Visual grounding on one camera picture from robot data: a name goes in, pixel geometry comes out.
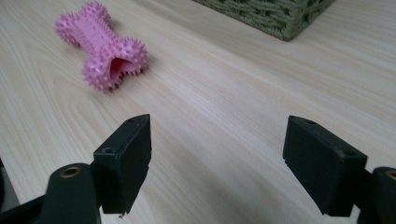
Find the green woven basket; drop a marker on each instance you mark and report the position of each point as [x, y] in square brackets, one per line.
[274, 15]

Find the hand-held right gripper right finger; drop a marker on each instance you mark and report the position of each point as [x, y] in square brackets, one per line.
[323, 168]

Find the pink spiky bone toy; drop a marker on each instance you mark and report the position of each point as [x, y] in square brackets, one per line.
[101, 46]

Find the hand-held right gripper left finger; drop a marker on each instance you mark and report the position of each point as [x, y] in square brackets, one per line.
[123, 168]

